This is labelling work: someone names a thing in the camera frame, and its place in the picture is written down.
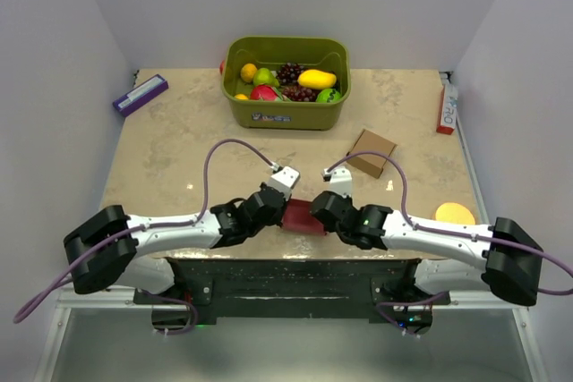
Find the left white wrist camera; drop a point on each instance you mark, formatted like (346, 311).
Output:
(284, 181)

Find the green pear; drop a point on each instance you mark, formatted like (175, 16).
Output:
(265, 76)

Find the dark grape bunch back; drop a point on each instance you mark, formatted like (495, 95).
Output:
(288, 73)

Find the green lime fruit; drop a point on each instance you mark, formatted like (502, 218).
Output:
(328, 96)

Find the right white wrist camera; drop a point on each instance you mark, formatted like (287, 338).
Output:
(339, 180)

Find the red white toothpaste box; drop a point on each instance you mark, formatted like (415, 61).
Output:
(448, 110)

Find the yellow mango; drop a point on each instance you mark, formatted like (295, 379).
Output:
(317, 79)

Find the red fruit behind tub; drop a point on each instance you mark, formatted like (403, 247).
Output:
(222, 67)

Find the purple rectangular box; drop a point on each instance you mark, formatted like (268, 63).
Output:
(140, 95)

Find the dark grape bunch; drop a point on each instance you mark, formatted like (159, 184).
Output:
(288, 73)
(297, 93)

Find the pink paper box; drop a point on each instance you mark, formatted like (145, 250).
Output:
(298, 219)

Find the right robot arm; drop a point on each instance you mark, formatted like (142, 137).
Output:
(501, 258)

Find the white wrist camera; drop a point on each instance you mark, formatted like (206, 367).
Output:
(339, 180)
(284, 181)

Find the dark grape bunch front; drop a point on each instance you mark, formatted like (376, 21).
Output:
(297, 93)

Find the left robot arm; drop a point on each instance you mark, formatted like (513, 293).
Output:
(113, 247)

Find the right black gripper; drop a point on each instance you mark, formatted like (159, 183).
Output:
(345, 199)

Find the orange round disc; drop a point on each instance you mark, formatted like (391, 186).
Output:
(454, 213)

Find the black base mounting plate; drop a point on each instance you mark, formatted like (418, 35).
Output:
(286, 288)

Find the olive green plastic tub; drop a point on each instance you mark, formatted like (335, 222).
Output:
(271, 52)

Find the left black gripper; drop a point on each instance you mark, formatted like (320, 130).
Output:
(277, 220)

